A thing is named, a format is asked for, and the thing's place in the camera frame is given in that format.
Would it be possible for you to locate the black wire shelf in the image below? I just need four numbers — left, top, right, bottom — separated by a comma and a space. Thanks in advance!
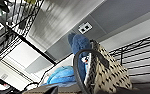
0, 0, 150, 93

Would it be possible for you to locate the light blue plush turtle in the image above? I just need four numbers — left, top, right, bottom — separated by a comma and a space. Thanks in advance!
45, 65, 77, 86

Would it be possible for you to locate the white wall socket plate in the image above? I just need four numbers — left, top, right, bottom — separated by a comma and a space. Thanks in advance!
78, 25, 87, 35
83, 21, 93, 32

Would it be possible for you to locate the long grey wall band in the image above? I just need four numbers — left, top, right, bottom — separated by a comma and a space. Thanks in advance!
24, 0, 150, 74

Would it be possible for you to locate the dark blue plush shark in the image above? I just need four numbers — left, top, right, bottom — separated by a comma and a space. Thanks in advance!
67, 32, 93, 74

